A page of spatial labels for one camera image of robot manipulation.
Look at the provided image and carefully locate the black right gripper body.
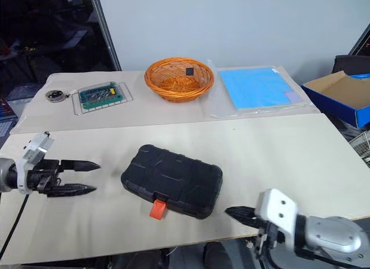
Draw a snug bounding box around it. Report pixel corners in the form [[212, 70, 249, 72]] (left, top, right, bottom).
[[253, 219, 286, 259]]

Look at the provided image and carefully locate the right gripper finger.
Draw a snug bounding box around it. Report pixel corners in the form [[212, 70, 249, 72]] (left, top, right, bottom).
[[227, 213, 261, 227], [224, 205, 257, 217]]

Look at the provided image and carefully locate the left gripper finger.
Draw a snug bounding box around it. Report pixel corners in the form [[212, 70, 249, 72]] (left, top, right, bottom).
[[47, 183, 97, 198], [61, 159, 102, 172]]

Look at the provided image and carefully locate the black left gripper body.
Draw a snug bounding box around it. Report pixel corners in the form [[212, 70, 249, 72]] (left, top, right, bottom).
[[27, 159, 64, 197]]

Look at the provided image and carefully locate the black hard case orange latch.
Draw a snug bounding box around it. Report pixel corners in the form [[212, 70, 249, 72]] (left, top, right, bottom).
[[120, 144, 223, 221]]

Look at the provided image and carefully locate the red plastic latch clip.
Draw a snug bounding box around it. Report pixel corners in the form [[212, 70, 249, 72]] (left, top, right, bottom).
[[149, 199, 169, 222]]

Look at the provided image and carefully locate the dark rounded shape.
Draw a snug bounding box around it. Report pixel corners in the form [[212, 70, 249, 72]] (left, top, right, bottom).
[[202, 241, 234, 269]]

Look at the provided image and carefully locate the green circuit board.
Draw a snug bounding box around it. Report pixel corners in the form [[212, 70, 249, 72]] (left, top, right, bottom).
[[78, 81, 124, 110]]

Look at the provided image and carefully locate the round metal tin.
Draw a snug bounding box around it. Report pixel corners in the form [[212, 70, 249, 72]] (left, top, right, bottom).
[[45, 89, 72, 103]]

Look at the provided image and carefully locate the blue sheet in plastic sleeve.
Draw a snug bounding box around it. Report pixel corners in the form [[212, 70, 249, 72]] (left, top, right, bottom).
[[206, 59, 319, 120]]

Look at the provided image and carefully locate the blue sheet pack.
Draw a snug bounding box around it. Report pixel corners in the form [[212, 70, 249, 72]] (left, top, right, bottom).
[[217, 67, 305, 111]]

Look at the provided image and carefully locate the orange wicker basket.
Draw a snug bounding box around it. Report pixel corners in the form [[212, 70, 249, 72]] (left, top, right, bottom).
[[143, 57, 215, 103]]

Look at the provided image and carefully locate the blue cardboard box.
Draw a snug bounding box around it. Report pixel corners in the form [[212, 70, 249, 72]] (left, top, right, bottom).
[[300, 71, 370, 128]]

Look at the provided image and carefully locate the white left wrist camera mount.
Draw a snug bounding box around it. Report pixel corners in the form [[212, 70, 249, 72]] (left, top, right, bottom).
[[15, 131, 56, 195]]

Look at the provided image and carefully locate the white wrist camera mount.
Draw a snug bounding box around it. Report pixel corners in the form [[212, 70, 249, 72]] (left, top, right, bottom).
[[254, 188, 299, 248], [15, 131, 56, 195]]

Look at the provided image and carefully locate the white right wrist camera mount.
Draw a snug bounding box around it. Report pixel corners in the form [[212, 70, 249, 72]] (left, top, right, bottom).
[[254, 188, 299, 248]]

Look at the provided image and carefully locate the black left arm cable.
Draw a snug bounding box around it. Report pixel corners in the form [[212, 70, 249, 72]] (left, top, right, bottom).
[[0, 193, 30, 254]]

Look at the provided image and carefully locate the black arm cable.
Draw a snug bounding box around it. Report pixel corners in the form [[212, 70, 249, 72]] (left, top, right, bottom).
[[0, 193, 30, 254], [258, 245, 357, 269]]

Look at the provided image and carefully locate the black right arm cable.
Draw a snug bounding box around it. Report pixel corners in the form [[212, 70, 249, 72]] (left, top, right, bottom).
[[258, 245, 357, 269]]

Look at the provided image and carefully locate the metal wire rack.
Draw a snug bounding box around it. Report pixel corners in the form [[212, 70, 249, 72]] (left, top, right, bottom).
[[71, 81, 135, 117]]

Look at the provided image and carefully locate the white wire basket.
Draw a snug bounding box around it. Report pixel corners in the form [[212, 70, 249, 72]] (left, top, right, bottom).
[[347, 130, 370, 169]]

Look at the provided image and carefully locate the grey metal frame post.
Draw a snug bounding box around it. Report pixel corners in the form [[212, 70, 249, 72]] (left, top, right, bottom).
[[87, 0, 123, 72]]

